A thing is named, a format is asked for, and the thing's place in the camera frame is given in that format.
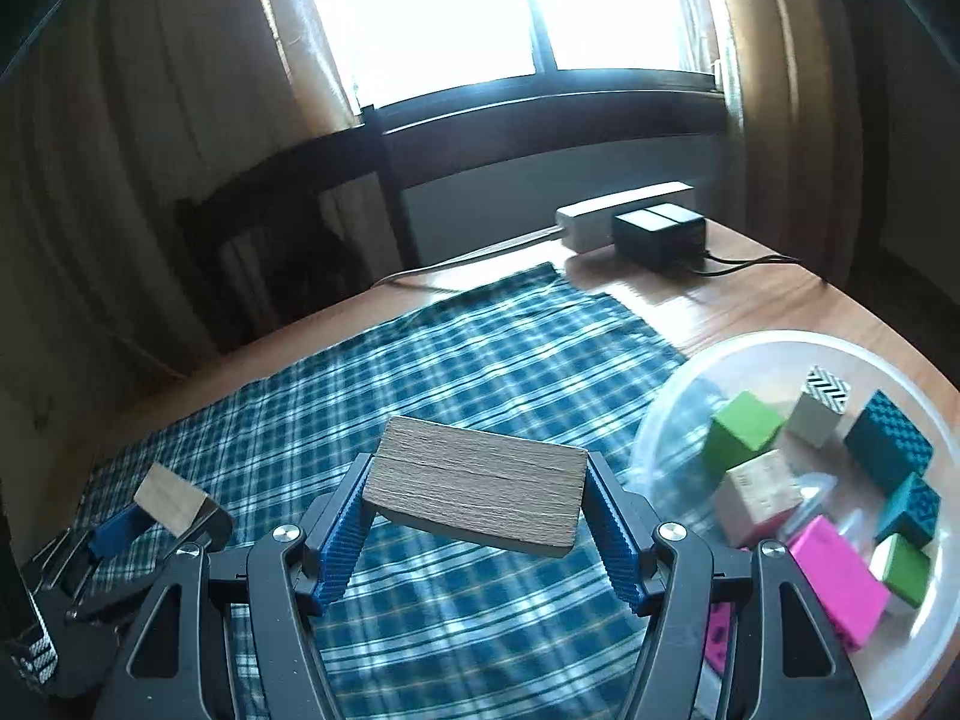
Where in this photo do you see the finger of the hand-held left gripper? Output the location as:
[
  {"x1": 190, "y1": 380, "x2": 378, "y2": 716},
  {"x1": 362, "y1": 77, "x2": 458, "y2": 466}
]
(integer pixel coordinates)
[
  {"x1": 88, "y1": 504, "x2": 155, "y2": 560},
  {"x1": 161, "y1": 502, "x2": 235, "y2": 563}
]

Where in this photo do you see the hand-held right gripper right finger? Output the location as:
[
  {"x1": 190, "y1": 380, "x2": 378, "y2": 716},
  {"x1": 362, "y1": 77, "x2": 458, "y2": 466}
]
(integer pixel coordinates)
[{"x1": 581, "y1": 452, "x2": 871, "y2": 720}]

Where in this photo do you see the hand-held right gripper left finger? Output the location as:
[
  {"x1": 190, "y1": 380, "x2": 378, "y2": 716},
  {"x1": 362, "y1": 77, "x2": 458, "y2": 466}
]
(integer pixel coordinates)
[{"x1": 112, "y1": 452, "x2": 376, "y2": 720}]

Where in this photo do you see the plain wooden cube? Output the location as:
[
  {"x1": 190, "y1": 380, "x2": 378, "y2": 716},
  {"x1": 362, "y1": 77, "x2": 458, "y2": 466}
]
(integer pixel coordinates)
[{"x1": 135, "y1": 463, "x2": 212, "y2": 538}]

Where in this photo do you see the pink dotted block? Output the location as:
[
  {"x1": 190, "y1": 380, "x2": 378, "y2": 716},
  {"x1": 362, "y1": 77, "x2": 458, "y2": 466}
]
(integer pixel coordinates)
[{"x1": 701, "y1": 600, "x2": 737, "y2": 685}]

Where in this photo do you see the large plain wooden block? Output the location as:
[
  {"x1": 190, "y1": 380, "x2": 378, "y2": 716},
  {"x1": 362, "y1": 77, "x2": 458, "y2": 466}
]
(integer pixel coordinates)
[{"x1": 360, "y1": 416, "x2": 590, "y2": 558}]

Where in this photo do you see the small brown white-top block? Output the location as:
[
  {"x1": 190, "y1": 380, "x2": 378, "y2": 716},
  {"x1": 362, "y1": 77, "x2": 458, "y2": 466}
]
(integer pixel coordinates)
[{"x1": 714, "y1": 450, "x2": 804, "y2": 549}]

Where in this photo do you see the green cube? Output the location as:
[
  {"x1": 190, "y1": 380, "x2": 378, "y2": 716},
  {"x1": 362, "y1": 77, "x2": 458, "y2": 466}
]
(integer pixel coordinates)
[{"x1": 705, "y1": 390, "x2": 785, "y2": 478}]

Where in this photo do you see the plain pink cube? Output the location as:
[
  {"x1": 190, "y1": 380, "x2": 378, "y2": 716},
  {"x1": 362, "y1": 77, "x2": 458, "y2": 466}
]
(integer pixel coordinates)
[{"x1": 787, "y1": 516, "x2": 893, "y2": 650}]

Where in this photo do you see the black white zigzag block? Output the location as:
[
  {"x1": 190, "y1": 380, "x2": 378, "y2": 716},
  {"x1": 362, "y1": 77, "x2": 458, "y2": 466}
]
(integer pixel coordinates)
[{"x1": 785, "y1": 366, "x2": 853, "y2": 450}]

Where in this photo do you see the green and white block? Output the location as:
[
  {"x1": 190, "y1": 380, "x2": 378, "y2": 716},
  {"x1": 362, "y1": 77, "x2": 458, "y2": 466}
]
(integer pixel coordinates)
[{"x1": 870, "y1": 534, "x2": 935, "y2": 608}]

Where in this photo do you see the teal checkered block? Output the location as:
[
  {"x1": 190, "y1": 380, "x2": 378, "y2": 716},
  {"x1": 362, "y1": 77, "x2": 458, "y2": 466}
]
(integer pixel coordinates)
[{"x1": 843, "y1": 390, "x2": 935, "y2": 500}]

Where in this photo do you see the teal patterned cube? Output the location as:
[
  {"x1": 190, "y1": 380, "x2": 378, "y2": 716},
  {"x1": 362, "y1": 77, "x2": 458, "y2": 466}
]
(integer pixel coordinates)
[{"x1": 874, "y1": 472, "x2": 943, "y2": 549}]

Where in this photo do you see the clear plastic bowl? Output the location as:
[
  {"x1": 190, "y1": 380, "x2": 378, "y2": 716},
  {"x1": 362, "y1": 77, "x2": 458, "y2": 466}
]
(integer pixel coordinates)
[{"x1": 628, "y1": 330, "x2": 960, "y2": 720}]

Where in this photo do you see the blue plaid cloth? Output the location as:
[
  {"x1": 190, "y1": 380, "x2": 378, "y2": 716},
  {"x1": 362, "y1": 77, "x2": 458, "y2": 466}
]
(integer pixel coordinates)
[{"x1": 79, "y1": 262, "x2": 688, "y2": 720}]

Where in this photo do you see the black power adapter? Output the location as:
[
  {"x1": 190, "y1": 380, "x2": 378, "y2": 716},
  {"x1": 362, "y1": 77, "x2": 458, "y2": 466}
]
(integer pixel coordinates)
[{"x1": 612, "y1": 204, "x2": 707, "y2": 272}]

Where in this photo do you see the white power strip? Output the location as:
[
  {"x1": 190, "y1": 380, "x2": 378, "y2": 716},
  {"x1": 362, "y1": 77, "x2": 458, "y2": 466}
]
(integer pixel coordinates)
[{"x1": 555, "y1": 181, "x2": 698, "y2": 253}]

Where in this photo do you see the dark wooden chair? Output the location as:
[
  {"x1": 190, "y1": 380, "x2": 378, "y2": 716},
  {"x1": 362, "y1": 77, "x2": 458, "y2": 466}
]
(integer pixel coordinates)
[{"x1": 176, "y1": 105, "x2": 422, "y2": 351}]

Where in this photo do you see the beige curtain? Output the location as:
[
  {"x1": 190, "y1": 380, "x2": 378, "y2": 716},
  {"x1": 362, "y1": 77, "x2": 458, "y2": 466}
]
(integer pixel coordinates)
[
  {"x1": 0, "y1": 0, "x2": 376, "y2": 406},
  {"x1": 705, "y1": 0, "x2": 887, "y2": 287}
]

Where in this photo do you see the window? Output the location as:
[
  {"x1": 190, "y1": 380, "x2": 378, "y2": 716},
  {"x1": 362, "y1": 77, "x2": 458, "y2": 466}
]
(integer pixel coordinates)
[{"x1": 289, "y1": 0, "x2": 732, "y2": 122}]

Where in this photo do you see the black cable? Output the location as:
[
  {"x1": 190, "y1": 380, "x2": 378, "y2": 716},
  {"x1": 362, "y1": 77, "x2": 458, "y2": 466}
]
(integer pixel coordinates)
[{"x1": 673, "y1": 250, "x2": 827, "y2": 287}]

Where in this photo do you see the white power cable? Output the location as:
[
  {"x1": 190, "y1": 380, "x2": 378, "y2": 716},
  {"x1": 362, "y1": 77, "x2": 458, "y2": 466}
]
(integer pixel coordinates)
[{"x1": 370, "y1": 229, "x2": 565, "y2": 291}]

